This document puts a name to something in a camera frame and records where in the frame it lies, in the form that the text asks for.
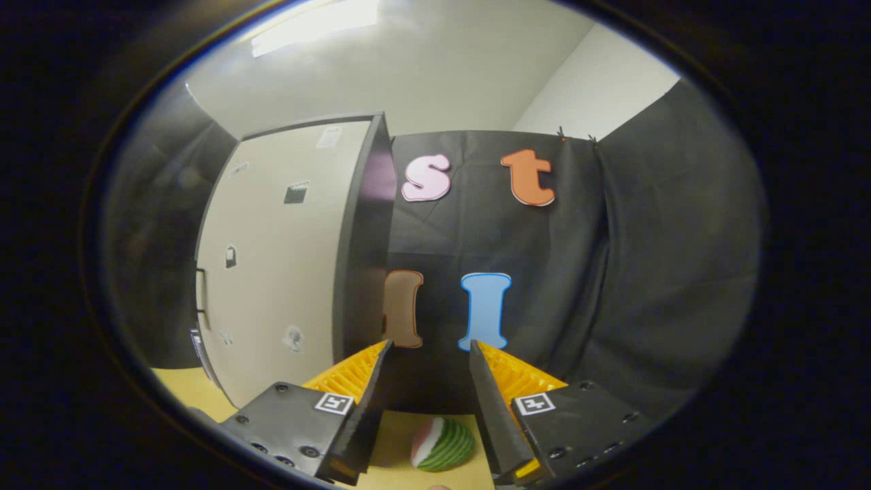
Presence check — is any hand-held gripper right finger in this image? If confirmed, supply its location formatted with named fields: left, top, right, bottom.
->
left=468, top=339, right=654, bottom=485

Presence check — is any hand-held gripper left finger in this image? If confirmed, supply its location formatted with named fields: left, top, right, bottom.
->
left=219, top=339, right=395, bottom=487

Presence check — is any beige shoe cabinet door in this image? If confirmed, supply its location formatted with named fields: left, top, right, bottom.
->
left=196, top=120, right=374, bottom=409

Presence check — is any grey shoe cabinet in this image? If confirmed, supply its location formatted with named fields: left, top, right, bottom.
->
left=194, top=111, right=399, bottom=409

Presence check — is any watermelon slice toy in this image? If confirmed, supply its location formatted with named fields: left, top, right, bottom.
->
left=410, top=416, right=477, bottom=472

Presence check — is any black backdrop cloth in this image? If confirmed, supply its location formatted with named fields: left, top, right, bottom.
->
left=102, top=78, right=766, bottom=423

